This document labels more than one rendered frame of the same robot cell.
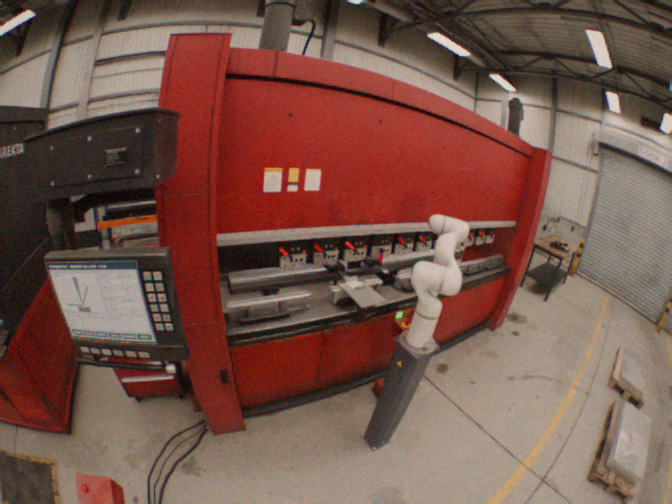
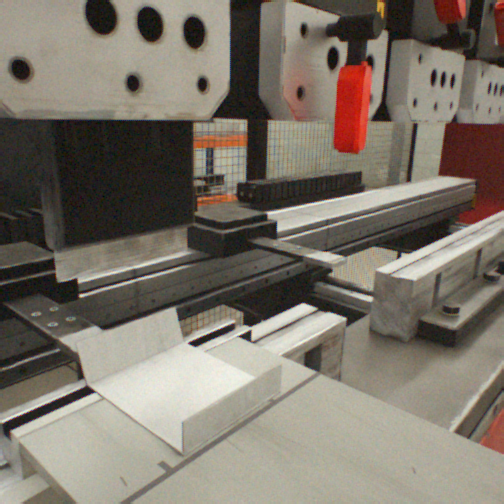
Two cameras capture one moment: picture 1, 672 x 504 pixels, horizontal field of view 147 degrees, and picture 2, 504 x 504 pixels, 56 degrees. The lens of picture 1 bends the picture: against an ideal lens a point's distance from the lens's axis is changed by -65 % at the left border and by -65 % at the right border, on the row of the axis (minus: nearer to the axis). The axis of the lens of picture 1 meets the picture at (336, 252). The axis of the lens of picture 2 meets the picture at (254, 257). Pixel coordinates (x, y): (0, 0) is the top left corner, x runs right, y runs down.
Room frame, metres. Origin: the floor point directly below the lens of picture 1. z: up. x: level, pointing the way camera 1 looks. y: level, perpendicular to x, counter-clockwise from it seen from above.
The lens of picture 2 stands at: (1.31, -0.11, 1.18)
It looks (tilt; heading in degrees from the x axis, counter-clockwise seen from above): 17 degrees down; 342
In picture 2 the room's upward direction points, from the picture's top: 2 degrees clockwise
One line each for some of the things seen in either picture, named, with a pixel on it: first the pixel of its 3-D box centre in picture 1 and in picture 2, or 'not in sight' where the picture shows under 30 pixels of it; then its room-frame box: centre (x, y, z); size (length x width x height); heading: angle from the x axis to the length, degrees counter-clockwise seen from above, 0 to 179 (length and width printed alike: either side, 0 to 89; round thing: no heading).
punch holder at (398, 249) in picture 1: (402, 241); (405, 46); (1.81, -0.44, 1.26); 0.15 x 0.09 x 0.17; 121
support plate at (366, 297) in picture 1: (363, 293); (299, 479); (1.50, -0.20, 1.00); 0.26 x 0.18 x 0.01; 31
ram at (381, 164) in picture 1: (440, 176); not in sight; (1.95, -0.68, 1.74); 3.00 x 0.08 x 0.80; 121
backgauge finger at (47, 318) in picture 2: (339, 269); (29, 298); (1.76, -0.04, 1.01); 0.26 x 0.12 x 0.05; 31
